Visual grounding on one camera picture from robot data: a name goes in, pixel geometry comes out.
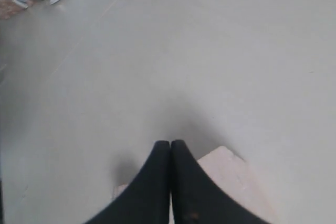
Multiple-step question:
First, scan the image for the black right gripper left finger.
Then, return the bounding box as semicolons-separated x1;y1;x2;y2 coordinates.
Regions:
87;141;170;223

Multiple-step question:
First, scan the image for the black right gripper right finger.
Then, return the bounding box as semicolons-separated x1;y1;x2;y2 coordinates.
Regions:
170;140;266;223

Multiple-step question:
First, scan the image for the large pale wooden cube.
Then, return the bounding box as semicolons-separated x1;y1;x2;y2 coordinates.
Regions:
113;146;276;223

